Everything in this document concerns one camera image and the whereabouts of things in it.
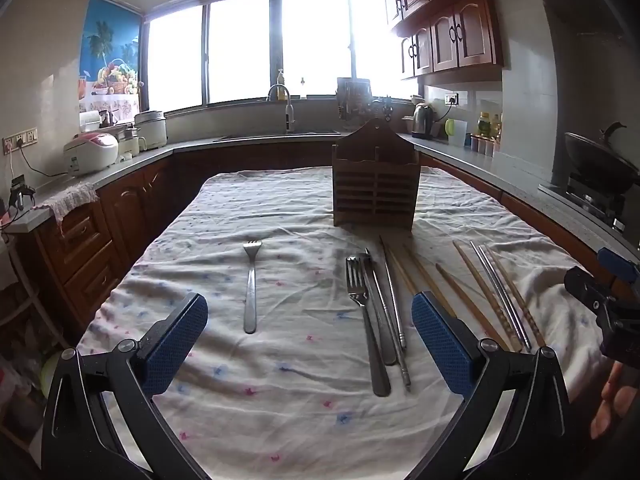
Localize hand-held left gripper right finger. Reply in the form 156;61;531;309
405;290;574;480

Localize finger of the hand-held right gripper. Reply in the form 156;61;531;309
564;266;626;331
596;246;640;288

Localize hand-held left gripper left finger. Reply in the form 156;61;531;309
41;291;216;480

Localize wooden utensil holder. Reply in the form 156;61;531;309
332;119;421;231

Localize person's right hand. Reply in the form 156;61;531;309
590;361;640;442

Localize gas stove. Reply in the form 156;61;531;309
565;172;629;234

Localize steel table knife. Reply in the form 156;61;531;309
358;253;398;366

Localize long steel fork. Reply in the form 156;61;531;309
345;256;392;398

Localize short steel fork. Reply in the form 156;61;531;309
242;240;263;335

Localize black wok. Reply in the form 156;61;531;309
565;121;640;195

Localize green round thing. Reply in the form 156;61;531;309
40;352;67;397

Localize floral white tablecloth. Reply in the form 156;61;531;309
75;164;621;480

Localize row of spice jars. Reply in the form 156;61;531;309
470;134;501;157

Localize floral counter cloth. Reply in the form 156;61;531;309
40;181;100;227

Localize small white kitchen appliance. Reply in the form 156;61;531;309
117;126;147;159

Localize pink white rice cooker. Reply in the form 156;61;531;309
63;132;120;177

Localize small black tripod stand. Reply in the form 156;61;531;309
9;175;37;212

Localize large white rice cooker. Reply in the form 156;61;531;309
134;110;168;151

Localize steel electric kettle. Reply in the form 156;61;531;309
411;102;435;140

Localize steel kitchen faucet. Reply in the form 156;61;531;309
266;84;297;135

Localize dish rack with cutting board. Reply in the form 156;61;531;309
336;77;374;121

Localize wooden upper cabinets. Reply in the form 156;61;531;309
372;0;519;81

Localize kitchen window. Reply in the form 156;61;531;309
142;0;422;113

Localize white pitcher with green handle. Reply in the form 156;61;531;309
445;118;469;148

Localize black power cable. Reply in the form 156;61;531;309
9;146;67;179

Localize long wall socket strip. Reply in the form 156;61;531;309
2;129;40;154

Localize beach fruit wall poster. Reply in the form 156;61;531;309
78;0;142;116

